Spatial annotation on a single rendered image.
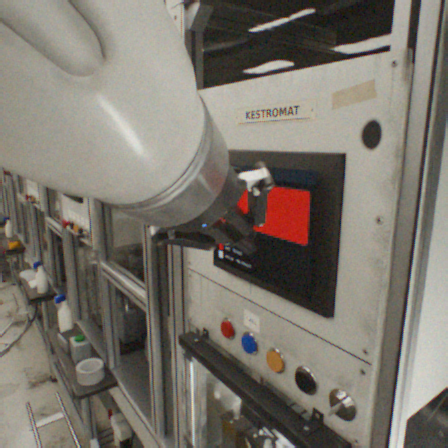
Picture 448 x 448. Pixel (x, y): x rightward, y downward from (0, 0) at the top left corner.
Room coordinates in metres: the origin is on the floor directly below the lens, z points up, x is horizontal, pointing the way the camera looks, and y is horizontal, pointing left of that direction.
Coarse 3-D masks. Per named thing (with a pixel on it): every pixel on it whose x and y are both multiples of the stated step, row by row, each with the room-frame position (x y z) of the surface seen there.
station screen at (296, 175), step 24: (240, 168) 0.54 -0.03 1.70; (312, 192) 0.43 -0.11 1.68; (312, 216) 0.43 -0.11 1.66; (264, 240) 0.49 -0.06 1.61; (288, 240) 0.46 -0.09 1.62; (312, 240) 0.42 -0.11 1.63; (240, 264) 0.54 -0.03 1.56; (264, 264) 0.49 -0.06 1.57; (288, 264) 0.45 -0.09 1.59; (288, 288) 0.45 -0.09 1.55
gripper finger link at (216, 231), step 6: (216, 222) 0.37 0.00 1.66; (222, 222) 0.41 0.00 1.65; (210, 228) 0.34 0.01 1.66; (216, 228) 0.36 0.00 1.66; (222, 228) 0.39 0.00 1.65; (204, 234) 0.35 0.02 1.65; (210, 234) 0.37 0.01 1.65; (216, 234) 0.37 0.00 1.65; (222, 234) 0.38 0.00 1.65; (216, 240) 0.39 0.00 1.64; (222, 240) 0.39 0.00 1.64; (228, 240) 0.40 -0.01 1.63
